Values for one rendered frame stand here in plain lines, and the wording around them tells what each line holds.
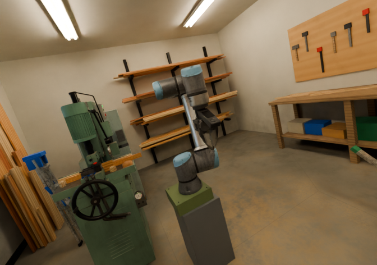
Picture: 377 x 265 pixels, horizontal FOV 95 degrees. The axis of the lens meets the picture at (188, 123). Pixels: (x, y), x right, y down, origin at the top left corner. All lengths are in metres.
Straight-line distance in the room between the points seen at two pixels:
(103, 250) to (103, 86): 3.03
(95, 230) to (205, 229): 0.86
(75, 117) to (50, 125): 2.58
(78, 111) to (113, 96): 2.47
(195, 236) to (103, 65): 3.57
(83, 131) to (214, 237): 1.29
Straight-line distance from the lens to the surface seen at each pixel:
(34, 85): 4.26
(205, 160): 1.29
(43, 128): 4.20
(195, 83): 0.73
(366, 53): 3.25
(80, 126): 1.60
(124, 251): 1.88
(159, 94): 0.85
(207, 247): 1.56
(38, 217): 3.08
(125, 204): 1.67
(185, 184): 1.35
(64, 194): 1.66
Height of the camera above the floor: 1.34
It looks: 9 degrees down
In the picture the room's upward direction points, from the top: 15 degrees counter-clockwise
